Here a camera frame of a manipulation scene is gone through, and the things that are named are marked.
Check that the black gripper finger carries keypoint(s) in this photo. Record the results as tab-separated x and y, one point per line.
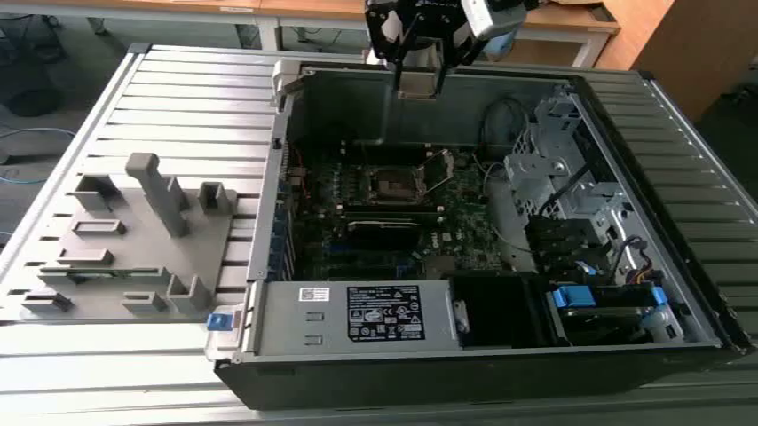
460	44
387	44

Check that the pale blue teach pendant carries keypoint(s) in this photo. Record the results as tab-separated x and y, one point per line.
500	46

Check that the grey parts rack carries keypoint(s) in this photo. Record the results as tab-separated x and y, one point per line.
142	262

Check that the black fan shroud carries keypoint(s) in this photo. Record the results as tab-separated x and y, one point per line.
491	310

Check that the silver drive cage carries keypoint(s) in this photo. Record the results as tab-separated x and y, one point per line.
527	171

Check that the green motherboard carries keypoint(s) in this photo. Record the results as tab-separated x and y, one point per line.
467	213

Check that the black bin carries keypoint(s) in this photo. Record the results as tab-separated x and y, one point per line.
29	95

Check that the graphics card black shroud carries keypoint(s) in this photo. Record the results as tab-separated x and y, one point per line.
384	237

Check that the grey case latch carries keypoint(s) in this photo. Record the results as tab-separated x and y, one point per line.
287	73

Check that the CPU socket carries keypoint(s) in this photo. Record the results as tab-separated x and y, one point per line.
391	184

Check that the black power supply label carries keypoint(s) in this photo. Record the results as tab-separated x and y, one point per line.
384	310

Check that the small white barcode sticker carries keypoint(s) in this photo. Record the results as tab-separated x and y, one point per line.
314	294

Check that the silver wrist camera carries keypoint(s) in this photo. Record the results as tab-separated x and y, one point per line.
488	20

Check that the chipset heatsink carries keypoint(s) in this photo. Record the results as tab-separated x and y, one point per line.
440	264

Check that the CPU with silver top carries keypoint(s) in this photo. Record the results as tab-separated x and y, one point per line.
422	86

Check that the green RAM stick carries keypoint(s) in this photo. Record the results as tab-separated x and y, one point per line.
97	275

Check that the hard disk in blue carrier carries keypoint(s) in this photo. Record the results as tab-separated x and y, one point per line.
571	296

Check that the silver power supply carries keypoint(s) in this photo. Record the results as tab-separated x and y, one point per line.
296	328

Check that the black drive bay bracket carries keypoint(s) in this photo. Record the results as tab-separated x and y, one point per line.
562	239

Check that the black PC case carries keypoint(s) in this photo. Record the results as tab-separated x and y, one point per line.
414	386

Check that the wooden cabinet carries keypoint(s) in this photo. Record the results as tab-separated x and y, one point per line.
681	44

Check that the blue case latch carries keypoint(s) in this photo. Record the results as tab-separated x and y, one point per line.
219	322

